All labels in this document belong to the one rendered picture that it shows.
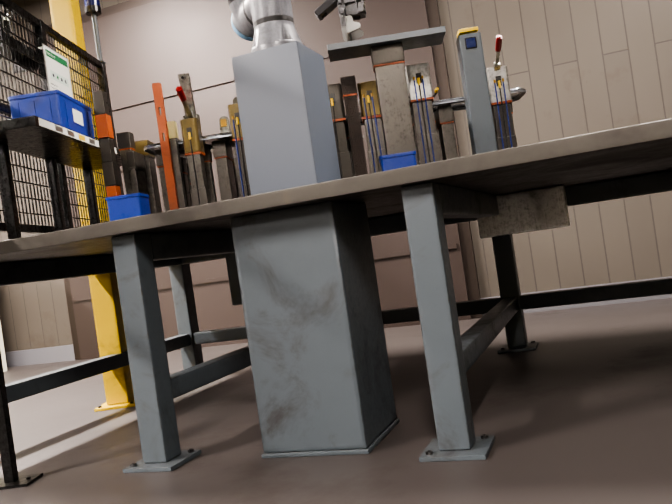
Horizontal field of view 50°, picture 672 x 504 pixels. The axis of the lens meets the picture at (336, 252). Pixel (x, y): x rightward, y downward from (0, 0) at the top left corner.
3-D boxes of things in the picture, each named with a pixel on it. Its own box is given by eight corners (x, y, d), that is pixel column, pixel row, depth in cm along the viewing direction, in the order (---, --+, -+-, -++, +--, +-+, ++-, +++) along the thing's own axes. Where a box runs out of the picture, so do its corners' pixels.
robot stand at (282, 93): (318, 188, 192) (296, 40, 192) (251, 200, 199) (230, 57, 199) (342, 191, 211) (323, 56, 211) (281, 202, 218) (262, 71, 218)
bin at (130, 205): (154, 223, 228) (149, 194, 228) (143, 221, 218) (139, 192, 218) (120, 228, 228) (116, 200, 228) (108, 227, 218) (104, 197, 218)
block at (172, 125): (191, 223, 256) (176, 122, 256) (188, 223, 252) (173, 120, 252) (181, 225, 256) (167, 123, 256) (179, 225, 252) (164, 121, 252)
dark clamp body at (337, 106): (358, 199, 248) (342, 88, 248) (357, 196, 236) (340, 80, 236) (337, 202, 248) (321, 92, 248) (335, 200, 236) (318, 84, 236)
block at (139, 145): (166, 232, 284) (153, 142, 284) (160, 232, 276) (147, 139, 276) (146, 235, 285) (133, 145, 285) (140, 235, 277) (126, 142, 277)
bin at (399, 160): (418, 183, 223) (414, 154, 223) (420, 180, 213) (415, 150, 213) (383, 188, 224) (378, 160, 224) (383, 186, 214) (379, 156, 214)
